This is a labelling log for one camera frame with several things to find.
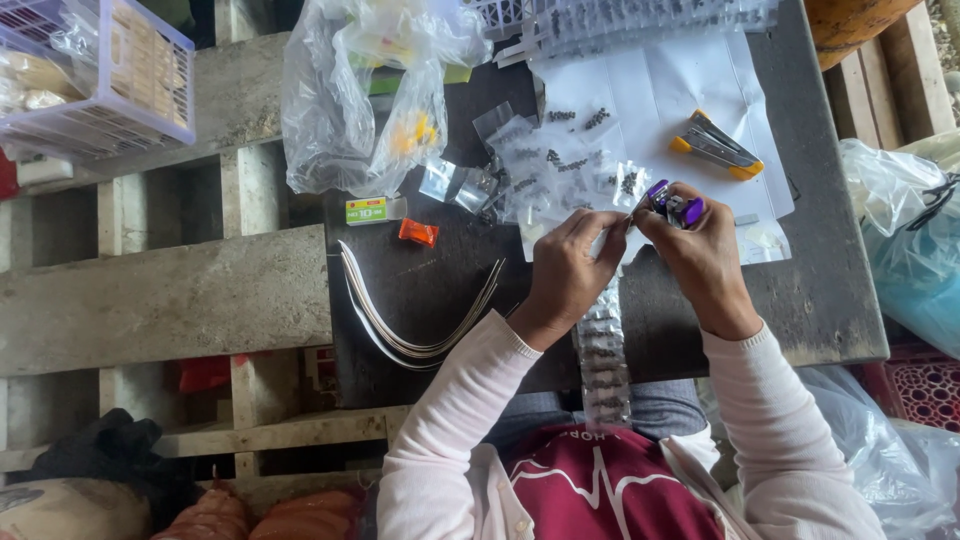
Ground orange net bags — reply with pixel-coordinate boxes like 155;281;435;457
150;466;366;540

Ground orange clay pot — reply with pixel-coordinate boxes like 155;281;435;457
804;0;925;73

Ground orange candy wrapper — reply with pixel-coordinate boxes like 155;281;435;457
397;217;441;249

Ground yellow stapler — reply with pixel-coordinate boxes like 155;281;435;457
669;108;766;183

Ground pile of small pepper packets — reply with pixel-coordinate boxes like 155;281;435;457
472;100;655;228

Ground green and white staple box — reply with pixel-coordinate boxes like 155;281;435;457
345;195;409;228

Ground wooden crate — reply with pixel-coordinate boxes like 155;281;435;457
823;3;960;151

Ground purple stapler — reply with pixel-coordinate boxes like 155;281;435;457
628;178;707;231

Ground black cloth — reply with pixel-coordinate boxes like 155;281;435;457
6;408;202;528

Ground maroon printed shirt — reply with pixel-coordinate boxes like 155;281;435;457
501;423;727;540

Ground white paper sheet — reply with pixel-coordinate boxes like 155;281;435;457
527;30;796;266

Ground lavender plastic basket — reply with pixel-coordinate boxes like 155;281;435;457
0;0;198;165

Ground rows of stapled pepper packets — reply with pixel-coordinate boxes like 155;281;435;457
495;0;781;63

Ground beige sack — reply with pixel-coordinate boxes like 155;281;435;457
0;478;154;540

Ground person's left hand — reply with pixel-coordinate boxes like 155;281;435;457
507;208;632;354

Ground red plastic crate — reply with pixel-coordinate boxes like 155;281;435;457
853;339;960;435

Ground grey wooden bench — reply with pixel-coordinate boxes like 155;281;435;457
0;30;421;496

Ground clear bag with blue contents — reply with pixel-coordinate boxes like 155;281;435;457
838;137;960;363

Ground strip of clear pepper packets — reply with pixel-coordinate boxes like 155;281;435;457
573;225;635;430

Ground large clear plastic bag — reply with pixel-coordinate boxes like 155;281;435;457
280;0;495;199

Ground bundle of curved white strips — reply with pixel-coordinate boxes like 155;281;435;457
336;239;508;372

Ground white plastic basket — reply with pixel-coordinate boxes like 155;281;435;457
463;0;544;40

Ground person's right hand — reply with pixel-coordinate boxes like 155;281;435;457
632;181;765;342

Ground crumpled clear plastic bag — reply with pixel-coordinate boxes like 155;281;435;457
795;364;960;540

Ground empty clear small bags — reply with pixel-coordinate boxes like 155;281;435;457
417;156;502;217

